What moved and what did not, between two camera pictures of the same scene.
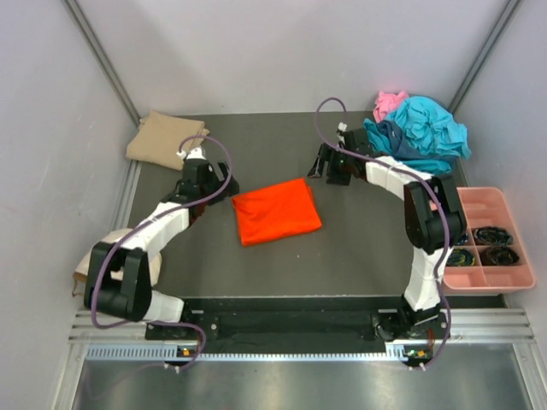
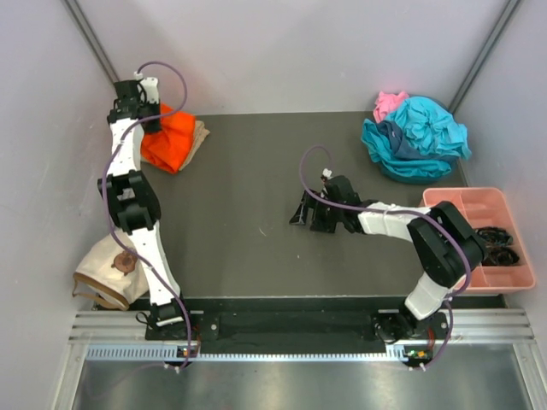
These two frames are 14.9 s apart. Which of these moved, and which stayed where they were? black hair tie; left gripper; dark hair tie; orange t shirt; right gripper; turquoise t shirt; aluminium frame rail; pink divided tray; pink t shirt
Moved: right gripper; orange t shirt; left gripper
Stayed: dark hair tie; aluminium frame rail; pink divided tray; pink t shirt; turquoise t shirt; black hair tie
